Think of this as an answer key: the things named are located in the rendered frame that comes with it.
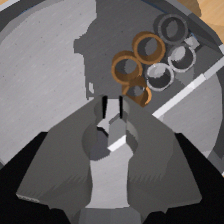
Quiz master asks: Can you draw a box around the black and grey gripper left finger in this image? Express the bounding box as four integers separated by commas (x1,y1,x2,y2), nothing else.
0,94,108,224

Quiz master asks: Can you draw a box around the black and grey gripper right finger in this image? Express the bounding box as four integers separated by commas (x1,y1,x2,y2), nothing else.
119,95,224,224

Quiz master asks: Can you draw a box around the bronze bushing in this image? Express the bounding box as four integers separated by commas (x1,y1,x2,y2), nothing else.
132,31,165,65
111,50,143,85
122,76,152,108

